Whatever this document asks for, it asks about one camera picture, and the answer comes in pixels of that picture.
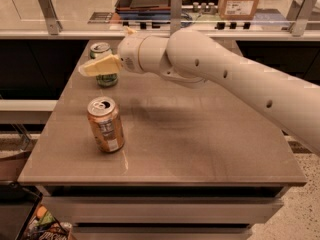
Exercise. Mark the snack bag basket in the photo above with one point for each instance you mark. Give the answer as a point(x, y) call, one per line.
point(42, 225)

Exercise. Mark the orange soda can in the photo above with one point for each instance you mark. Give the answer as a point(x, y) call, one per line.
point(105, 122)

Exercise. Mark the cardboard box with label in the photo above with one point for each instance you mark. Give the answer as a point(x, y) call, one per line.
point(237, 9)

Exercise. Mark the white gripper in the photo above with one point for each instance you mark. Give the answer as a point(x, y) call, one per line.
point(129, 54)

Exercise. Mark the metal glass bracket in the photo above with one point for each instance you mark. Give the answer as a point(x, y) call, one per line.
point(53, 25)
point(299, 26)
point(175, 15)

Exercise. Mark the right metal glass bracket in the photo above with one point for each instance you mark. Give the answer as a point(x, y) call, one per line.
point(299, 26)

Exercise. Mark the upper white drawer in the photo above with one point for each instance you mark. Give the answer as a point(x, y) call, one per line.
point(163, 210)

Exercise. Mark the left metal glass bracket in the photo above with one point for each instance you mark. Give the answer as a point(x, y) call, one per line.
point(53, 25)

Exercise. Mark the middle metal glass bracket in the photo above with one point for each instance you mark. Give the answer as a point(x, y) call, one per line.
point(175, 15)

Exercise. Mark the green soda can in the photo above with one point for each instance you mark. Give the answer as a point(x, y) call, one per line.
point(103, 48)

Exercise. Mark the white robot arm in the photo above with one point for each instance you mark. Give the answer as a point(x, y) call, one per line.
point(190, 58)

